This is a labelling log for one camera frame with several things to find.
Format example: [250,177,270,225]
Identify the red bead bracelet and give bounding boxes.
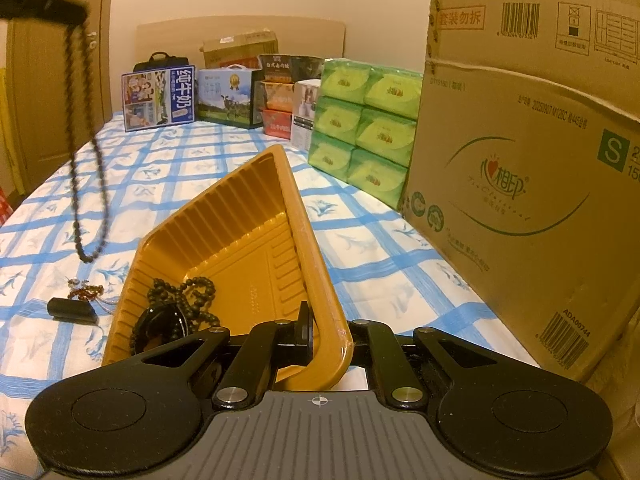
[66,278,117,317]

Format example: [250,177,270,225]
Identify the white product box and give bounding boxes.
[291,79,320,152]

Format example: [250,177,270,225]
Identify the black smart band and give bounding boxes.
[47,298,99,325]

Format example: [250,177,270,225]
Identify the large cardboard box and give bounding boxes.
[402,0,639,379]

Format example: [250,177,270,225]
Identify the green tissue pack bundle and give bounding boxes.
[308,58,423,209]

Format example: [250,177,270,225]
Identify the cow picture milk box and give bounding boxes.
[196,64,265,129]

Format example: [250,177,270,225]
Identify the yellow plastic tray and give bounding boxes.
[103,145,354,391]

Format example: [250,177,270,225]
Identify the small brown cardboard box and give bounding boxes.
[200,29,279,70]

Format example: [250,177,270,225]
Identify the red white checkered cloth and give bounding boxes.
[0,188,13,226]

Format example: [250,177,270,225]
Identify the blue milk carton box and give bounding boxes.
[120,65,196,131]

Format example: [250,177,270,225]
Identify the stacked dark snack boxes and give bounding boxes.
[260,54,323,141]

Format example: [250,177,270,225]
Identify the wooden door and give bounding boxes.
[6,0,113,195]

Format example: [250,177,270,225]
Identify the black bag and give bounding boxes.
[134,51,190,72]

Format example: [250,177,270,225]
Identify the blue white checkered bedsheet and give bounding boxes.
[0,110,547,480]

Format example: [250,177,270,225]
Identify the thin dark bead necklace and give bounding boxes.
[62,18,113,265]

